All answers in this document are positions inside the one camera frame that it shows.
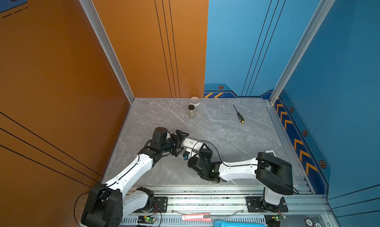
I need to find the small brown-capped jar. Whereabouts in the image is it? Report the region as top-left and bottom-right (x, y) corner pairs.
(188, 104), (196, 118)

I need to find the cyan cylinder object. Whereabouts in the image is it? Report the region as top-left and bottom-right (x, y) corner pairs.
(214, 221), (266, 227)

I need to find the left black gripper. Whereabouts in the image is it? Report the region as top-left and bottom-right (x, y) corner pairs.
(160, 130), (189, 156)

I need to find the green circuit board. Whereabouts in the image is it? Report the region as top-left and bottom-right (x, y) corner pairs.
(137, 216), (157, 226)

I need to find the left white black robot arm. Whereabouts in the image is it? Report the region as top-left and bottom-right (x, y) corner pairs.
(76, 127), (189, 227)

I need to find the pink box cutter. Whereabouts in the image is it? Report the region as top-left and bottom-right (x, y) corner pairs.
(181, 213), (212, 223)

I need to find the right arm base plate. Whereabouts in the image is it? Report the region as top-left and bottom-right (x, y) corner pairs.
(245, 196), (289, 213)

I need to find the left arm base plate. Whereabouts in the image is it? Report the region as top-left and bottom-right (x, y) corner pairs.
(133, 196), (168, 214)

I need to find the white remote control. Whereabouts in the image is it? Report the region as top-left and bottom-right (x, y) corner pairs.
(183, 138), (203, 151)

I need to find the aluminium rail frame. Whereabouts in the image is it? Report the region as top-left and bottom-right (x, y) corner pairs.
(78, 184), (339, 227)

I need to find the black yellow screwdriver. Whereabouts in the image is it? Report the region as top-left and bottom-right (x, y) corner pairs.
(233, 105), (245, 123)

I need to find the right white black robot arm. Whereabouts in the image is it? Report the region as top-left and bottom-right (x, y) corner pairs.
(184, 142), (295, 210)

